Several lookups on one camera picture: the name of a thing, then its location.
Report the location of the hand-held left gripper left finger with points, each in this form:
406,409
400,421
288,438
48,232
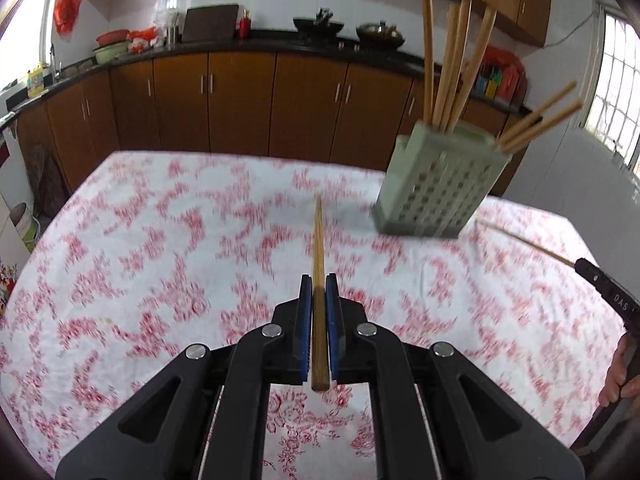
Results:
303,330

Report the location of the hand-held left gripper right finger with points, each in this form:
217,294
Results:
334,330

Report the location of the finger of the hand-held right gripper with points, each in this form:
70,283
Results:
592,275

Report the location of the dark bamboo chopstick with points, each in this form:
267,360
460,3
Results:
318,240

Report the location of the green perforated utensil holder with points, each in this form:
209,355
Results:
430,195

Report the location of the person's right hand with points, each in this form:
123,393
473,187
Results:
625,365

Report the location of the red floral tablecloth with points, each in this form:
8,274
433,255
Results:
175,260

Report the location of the white barred window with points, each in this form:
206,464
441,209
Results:
617,85

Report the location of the row of colourful boxes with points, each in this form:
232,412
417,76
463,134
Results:
490,82

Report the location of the brown wooden base cabinets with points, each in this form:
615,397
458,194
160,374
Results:
240,105

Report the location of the black kitchen countertop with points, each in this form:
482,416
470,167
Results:
270,42

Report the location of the white plastic bucket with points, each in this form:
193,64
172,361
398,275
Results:
25,230

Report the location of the dark cloth bag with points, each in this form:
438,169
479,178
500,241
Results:
47,180

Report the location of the wok with lid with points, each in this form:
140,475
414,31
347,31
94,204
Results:
380,34

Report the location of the black wok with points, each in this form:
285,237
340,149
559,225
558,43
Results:
317,25

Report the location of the small red bottle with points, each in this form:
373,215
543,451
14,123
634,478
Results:
244,27

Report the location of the white appliance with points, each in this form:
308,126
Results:
7,210

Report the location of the dark brown cutting board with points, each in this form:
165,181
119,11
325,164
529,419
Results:
210,22

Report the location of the steel utensil cup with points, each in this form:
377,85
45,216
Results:
172,35

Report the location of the red and white plastic bag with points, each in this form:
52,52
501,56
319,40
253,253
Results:
145,40

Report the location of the red plastic basin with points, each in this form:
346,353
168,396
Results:
112,37

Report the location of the yellow detergent bottle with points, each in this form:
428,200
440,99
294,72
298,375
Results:
36,85

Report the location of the sink faucet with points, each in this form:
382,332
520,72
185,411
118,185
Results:
52,65

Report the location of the bright window over sink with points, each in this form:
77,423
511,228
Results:
25,35

